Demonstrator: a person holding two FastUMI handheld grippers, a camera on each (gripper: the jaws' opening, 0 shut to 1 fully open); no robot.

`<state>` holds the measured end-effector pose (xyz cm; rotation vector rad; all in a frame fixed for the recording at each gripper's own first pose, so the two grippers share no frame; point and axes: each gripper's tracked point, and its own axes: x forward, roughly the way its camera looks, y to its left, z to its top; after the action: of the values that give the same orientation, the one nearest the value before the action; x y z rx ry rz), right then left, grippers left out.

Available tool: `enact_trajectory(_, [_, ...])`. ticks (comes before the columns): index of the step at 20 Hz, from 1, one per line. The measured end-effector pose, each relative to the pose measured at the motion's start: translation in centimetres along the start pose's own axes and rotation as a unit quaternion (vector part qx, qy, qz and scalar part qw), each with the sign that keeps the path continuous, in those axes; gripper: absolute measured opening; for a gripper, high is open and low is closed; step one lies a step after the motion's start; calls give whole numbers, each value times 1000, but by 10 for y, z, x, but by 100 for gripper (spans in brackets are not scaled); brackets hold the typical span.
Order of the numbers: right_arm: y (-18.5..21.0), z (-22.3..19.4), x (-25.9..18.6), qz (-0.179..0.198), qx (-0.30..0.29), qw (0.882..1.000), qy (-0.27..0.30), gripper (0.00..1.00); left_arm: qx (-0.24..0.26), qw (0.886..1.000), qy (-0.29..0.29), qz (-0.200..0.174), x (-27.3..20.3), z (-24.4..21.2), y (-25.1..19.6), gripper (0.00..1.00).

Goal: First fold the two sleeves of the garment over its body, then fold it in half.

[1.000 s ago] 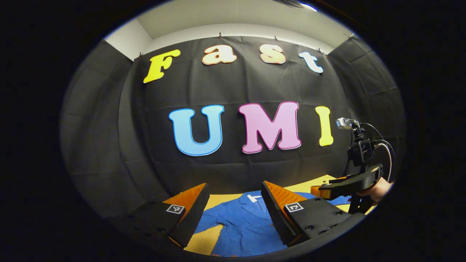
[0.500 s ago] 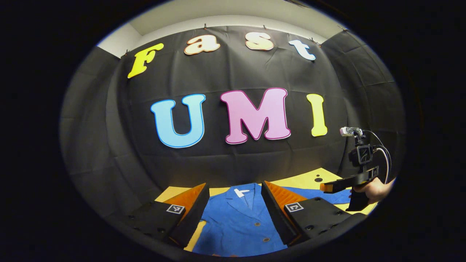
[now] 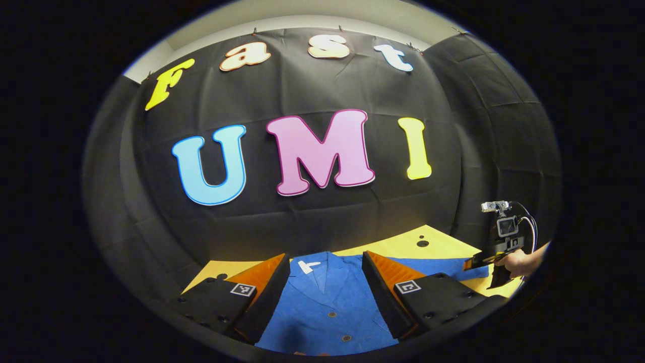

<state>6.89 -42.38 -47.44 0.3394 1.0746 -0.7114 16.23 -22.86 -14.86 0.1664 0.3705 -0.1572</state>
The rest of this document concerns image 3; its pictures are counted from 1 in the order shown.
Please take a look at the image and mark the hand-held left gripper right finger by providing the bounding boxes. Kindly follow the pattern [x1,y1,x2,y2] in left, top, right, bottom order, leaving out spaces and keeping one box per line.
[362,251,507,340]

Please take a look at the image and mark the blue corduroy jacket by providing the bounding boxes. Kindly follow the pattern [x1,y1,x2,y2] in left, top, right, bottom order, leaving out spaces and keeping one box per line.
[254,251,490,356]

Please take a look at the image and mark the black backdrop cloth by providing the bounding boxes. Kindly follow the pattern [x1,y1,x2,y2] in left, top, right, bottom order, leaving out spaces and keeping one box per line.
[83,28,563,303]

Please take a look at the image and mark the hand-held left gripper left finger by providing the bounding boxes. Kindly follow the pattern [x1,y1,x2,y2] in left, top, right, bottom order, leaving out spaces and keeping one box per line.
[169,253,291,345]

